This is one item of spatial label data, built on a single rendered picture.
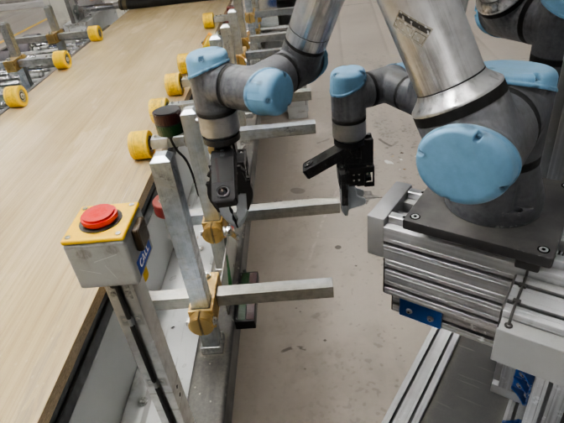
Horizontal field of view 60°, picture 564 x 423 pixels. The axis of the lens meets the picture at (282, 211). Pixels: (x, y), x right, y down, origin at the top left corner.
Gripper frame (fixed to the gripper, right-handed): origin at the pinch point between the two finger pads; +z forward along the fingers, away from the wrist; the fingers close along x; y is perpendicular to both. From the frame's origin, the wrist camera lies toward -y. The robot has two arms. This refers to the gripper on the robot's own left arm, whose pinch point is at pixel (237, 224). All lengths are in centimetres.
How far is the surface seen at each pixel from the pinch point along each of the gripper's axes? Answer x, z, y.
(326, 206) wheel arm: -19.5, 8.2, 15.8
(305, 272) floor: -10, 94, 89
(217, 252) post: 8.3, 16.0, 11.5
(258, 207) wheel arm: -2.9, 7.4, 16.8
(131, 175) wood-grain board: 32.1, 3.4, 31.8
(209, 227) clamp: 8.2, 6.4, 9.0
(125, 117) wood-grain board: 46, 3, 75
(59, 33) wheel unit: 114, -3, 193
